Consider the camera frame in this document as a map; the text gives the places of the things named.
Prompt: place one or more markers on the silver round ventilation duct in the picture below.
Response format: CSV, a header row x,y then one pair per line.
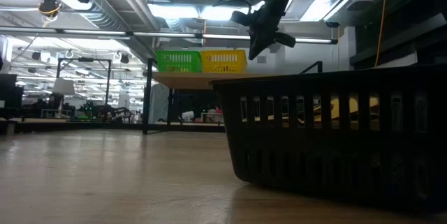
x,y
104,7

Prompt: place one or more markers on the orange snack packet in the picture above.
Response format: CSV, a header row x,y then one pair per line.
x,y
334,109

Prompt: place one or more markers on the black background rig frame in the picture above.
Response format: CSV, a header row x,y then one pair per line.
x,y
84,59

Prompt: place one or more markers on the black monitor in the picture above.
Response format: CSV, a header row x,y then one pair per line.
x,y
7,84

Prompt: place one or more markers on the long linear ceiling light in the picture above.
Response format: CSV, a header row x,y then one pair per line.
x,y
307,40

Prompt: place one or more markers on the green plastic basket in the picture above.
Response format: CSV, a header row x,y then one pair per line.
x,y
178,61

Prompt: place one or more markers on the black aluminium table frame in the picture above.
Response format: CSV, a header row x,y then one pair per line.
x,y
104,126

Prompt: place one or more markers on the wooden shelf riser black frame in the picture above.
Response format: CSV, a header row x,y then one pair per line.
x,y
188,81

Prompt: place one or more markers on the dark diagonal beam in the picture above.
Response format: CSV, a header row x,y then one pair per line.
x,y
401,35

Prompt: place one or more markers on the white shade background lamp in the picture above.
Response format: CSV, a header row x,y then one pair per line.
x,y
63,86

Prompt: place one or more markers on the yellow plastic basket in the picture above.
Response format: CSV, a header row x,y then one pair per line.
x,y
223,61

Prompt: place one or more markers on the small white container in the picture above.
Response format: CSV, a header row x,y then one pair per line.
x,y
187,116

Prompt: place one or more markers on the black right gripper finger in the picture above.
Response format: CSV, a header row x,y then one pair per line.
x,y
270,33
257,40

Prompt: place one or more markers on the black plastic basket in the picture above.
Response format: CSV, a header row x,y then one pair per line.
x,y
314,168

